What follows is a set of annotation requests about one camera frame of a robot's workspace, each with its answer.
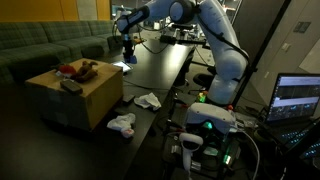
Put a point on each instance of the white VR headset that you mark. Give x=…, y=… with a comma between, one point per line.
x=208, y=115

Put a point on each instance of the white wall board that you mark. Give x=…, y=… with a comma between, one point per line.
x=311, y=60

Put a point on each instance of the dark grey flat block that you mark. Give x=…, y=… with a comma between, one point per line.
x=71, y=86

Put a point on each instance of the green plaid couch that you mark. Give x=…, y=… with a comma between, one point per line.
x=40, y=43

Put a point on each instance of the black slanted stand pole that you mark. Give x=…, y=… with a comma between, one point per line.
x=263, y=50

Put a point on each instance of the tablet with lit screen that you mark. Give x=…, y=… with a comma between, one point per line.
x=122, y=66

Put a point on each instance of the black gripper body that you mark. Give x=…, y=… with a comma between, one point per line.
x=128, y=41

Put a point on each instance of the red plush vegetable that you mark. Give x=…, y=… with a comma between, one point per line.
x=67, y=69

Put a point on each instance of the white VR controller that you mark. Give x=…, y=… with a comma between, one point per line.
x=190, y=146

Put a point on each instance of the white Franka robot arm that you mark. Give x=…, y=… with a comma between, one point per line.
x=226, y=60

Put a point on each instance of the black equipment green lights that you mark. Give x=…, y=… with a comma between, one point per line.
x=213, y=153

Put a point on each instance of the open black laptop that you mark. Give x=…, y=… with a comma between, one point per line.
x=293, y=96

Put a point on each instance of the cluttered background workbench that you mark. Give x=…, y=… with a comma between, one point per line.
x=181, y=38

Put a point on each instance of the dark wall switch plate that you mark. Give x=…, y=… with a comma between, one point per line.
x=302, y=27

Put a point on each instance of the brown plush animal toy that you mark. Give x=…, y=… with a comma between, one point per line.
x=85, y=73

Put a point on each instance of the small green yellow toy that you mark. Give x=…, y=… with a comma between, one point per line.
x=202, y=97

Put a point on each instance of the large cardboard box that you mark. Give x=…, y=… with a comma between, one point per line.
x=83, y=110

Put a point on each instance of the small red knob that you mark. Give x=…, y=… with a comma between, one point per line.
x=230, y=107

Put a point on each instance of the white towel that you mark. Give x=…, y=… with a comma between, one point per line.
x=148, y=101

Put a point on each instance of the white wall outlet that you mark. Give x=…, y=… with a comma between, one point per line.
x=286, y=47

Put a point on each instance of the crumpled white cloth red spot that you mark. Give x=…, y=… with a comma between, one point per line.
x=121, y=123

